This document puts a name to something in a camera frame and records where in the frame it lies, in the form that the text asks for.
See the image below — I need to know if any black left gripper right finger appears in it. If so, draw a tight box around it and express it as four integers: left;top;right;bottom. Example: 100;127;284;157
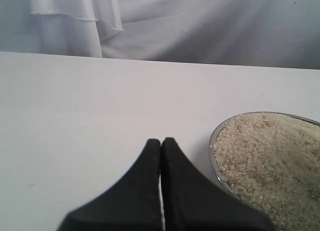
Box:
160;137;276;231

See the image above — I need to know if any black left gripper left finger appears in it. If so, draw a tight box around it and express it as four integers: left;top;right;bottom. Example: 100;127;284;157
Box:
58;139;161;231

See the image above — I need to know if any metal plate of rice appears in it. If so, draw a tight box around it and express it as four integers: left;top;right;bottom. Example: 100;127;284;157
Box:
209;111;320;231

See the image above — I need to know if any white backdrop curtain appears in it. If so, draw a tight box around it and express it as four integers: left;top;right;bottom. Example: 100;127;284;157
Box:
0;0;320;69

